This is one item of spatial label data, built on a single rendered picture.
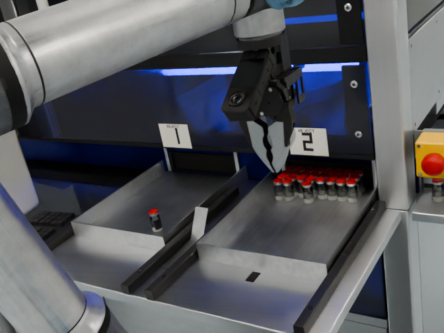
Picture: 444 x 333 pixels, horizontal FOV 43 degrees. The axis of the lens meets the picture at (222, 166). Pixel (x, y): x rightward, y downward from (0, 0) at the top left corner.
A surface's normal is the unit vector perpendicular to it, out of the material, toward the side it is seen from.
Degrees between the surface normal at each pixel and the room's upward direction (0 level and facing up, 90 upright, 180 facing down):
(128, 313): 90
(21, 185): 90
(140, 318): 90
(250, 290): 0
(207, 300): 0
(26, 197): 90
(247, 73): 33
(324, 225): 0
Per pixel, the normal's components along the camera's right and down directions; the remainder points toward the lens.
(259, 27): 0.00, 0.39
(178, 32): 0.67, 0.57
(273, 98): -0.51, 0.41
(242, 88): -0.43, -0.54
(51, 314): 0.54, 0.27
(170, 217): -0.18, -0.91
